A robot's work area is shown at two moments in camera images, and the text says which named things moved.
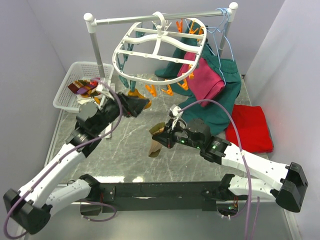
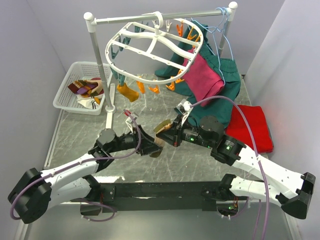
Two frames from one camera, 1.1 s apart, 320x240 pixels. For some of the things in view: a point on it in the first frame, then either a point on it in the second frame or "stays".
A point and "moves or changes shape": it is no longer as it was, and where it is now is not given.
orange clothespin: [169, 91] -> [155, 89]
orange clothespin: [152, 89] -> [141, 86]
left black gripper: [135, 104] -> [148, 147]
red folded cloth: [254, 133] stays
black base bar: [121, 197] stays
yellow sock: [136, 94] -> [125, 91]
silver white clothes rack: [90, 19] stays
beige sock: [155, 146] moves or changes shape
